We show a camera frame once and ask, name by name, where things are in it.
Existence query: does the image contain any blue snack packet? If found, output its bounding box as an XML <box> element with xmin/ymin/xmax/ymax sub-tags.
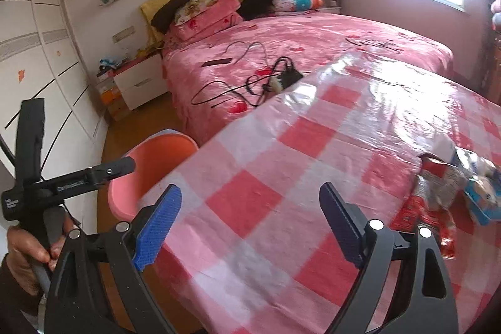
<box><xmin>464</xmin><ymin>175</ymin><xmax>501</xmax><ymax>226</ymax></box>

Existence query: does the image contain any white blue packet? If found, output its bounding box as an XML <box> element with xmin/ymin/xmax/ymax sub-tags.
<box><xmin>456</xmin><ymin>148</ymin><xmax>501</xmax><ymax>182</ymax></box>

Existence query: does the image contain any cartoon bolster pillow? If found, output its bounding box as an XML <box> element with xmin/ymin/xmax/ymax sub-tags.
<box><xmin>270</xmin><ymin>0</ymin><xmax>325</xmax><ymax>14</ymax></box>

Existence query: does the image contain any floral pillow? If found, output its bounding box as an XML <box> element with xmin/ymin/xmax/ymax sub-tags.
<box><xmin>174</xmin><ymin>0</ymin><xmax>220</xmax><ymax>27</ymax></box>

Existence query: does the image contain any red white checked tablecloth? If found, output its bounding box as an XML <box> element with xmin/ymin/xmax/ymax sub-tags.
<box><xmin>139</xmin><ymin>52</ymin><xmax>501</xmax><ymax>334</ymax></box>

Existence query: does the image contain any person's left hand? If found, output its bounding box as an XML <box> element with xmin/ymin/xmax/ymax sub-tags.
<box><xmin>7</xmin><ymin>214</ymin><xmax>79</xmax><ymax>295</ymax></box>

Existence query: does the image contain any black cloth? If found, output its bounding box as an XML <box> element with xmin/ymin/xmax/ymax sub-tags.
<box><xmin>237</xmin><ymin>0</ymin><xmax>276</xmax><ymax>21</ymax></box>

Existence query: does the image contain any wall switch plate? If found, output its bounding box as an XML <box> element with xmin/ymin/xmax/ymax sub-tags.
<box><xmin>112</xmin><ymin>27</ymin><xmax>136</xmax><ymax>43</ymax></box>

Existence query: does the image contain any dark brown cloth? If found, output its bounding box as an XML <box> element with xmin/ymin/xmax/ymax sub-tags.
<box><xmin>151</xmin><ymin>0</ymin><xmax>220</xmax><ymax>33</ymax></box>

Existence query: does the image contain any red silver packet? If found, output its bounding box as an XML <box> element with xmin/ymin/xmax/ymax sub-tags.
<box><xmin>414</xmin><ymin>153</ymin><xmax>468</xmax><ymax>211</ymax></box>

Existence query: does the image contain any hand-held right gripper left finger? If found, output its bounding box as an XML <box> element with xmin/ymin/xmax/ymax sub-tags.
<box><xmin>44</xmin><ymin>183</ymin><xmax>183</xmax><ymax>334</ymax></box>

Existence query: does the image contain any black charger with cables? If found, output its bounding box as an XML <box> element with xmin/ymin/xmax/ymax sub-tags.
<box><xmin>192</xmin><ymin>40</ymin><xmax>304</xmax><ymax>110</ymax></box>

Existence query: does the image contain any yellow headboard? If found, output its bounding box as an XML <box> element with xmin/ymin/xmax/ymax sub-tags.
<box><xmin>140</xmin><ymin>0</ymin><xmax>292</xmax><ymax>45</ymax></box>

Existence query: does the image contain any orange cardboard box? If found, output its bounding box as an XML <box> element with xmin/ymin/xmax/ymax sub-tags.
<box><xmin>101</xmin><ymin>87</ymin><xmax>123</xmax><ymax>105</ymax></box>

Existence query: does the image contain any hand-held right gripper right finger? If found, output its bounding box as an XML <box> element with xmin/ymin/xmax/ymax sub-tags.
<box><xmin>319</xmin><ymin>182</ymin><xmax>459</xmax><ymax>334</ymax></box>

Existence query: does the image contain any white carton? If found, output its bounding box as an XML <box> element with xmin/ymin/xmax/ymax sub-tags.
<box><xmin>432</xmin><ymin>132</ymin><xmax>458</xmax><ymax>164</ymax></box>

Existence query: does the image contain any pink pillow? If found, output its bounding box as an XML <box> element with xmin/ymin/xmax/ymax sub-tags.
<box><xmin>166</xmin><ymin>0</ymin><xmax>244</xmax><ymax>43</ymax></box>

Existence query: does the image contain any person's left forearm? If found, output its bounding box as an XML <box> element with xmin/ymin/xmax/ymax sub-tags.
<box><xmin>0</xmin><ymin>254</ymin><xmax>44</xmax><ymax>334</ymax></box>

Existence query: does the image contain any pink plastic bin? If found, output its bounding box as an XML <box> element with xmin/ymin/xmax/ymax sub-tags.
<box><xmin>107</xmin><ymin>129</ymin><xmax>199</xmax><ymax>221</ymax></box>

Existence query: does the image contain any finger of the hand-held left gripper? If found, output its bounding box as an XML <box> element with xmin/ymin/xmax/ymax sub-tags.
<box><xmin>55</xmin><ymin>157</ymin><xmax>137</xmax><ymax>202</ymax></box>

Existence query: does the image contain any bed with pink cover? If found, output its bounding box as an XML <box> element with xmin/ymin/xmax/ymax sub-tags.
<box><xmin>161</xmin><ymin>11</ymin><xmax>455</xmax><ymax>147</ymax></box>

